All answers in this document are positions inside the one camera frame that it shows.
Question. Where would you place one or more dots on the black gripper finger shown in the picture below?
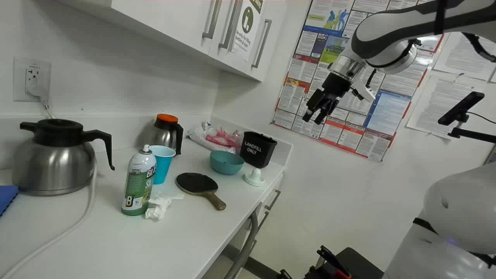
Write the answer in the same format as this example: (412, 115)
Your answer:
(327, 111)
(312, 109)

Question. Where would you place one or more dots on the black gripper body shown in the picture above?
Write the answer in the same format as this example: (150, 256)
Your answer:
(335, 86)

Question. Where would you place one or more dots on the small white lid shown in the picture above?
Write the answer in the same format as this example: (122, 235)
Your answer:
(254, 179)

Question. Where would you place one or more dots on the steel carafe with black lid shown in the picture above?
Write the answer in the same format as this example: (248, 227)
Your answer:
(51, 165)

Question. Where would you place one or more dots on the black plastic bin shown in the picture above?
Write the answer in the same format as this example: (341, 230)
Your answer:
(256, 149)

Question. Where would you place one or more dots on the bag of pink packets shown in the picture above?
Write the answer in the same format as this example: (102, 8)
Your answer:
(219, 139)

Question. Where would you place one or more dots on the teal bowl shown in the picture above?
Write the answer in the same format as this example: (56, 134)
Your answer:
(225, 163)

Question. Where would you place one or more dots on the green and white safety sign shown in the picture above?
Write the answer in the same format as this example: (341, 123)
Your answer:
(246, 21)

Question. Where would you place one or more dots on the white counter cabinet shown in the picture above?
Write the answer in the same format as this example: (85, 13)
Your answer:
(256, 235)

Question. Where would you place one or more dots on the black cart with red tools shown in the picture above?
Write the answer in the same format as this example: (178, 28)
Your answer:
(356, 264)

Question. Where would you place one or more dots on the blue plastic cup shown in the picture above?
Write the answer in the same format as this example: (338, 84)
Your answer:
(164, 165)

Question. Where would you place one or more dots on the crumpled white tissue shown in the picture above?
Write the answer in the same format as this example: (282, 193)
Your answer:
(157, 208)

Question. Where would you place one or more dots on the blue cloth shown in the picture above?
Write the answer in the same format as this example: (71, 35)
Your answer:
(6, 199)

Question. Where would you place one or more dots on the large colourful wall poster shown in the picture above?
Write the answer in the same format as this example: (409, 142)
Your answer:
(304, 87)

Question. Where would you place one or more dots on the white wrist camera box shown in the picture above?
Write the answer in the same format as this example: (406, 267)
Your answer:
(366, 83)

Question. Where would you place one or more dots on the black camera on mount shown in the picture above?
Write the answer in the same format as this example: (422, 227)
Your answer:
(459, 108)

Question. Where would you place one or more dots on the white wall cabinet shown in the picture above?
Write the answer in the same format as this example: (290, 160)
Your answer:
(155, 16)

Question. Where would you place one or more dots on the white wall outlet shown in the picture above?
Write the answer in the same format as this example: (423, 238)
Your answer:
(20, 78)

